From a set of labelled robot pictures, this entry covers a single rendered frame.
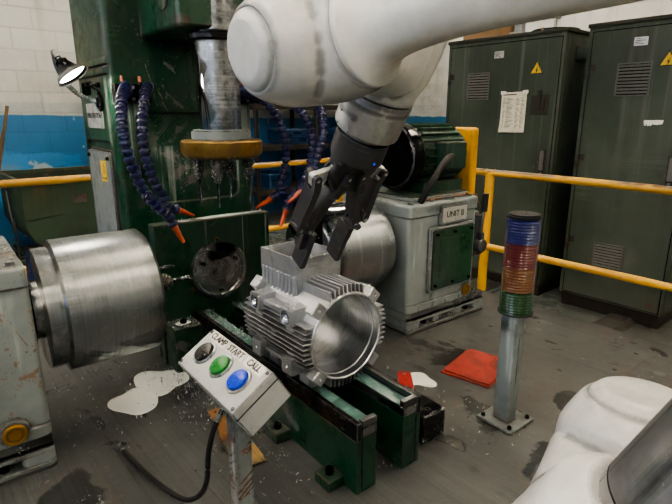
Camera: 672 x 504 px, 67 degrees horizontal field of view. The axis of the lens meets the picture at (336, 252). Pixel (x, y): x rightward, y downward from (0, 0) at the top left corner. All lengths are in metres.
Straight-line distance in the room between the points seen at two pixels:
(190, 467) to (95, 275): 0.37
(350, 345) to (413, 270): 0.46
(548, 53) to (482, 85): 0.56
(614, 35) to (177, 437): 3.57
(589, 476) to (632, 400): 0.18
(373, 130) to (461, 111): 3.89
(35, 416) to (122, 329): 0.19
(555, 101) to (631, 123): 0.54
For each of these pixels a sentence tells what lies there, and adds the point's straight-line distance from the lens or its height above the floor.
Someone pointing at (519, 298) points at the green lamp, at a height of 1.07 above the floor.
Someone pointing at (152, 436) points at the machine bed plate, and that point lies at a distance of 1.09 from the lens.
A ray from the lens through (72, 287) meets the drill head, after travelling 0.99.
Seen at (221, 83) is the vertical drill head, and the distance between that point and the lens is 1.16.
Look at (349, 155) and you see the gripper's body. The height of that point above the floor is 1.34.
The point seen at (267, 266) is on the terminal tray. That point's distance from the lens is 0.98.
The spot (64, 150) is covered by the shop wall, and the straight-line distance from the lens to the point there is 6.32.
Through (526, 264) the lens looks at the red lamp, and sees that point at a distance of 0.97.
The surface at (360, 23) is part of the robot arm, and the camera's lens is 0.47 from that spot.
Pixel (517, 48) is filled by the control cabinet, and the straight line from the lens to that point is 4.30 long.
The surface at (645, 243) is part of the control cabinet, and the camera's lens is 3.92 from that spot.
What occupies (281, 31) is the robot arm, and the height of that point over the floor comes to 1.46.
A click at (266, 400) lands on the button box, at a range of 0.66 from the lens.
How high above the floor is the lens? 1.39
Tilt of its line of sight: 15 degrees down
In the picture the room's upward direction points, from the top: straight up
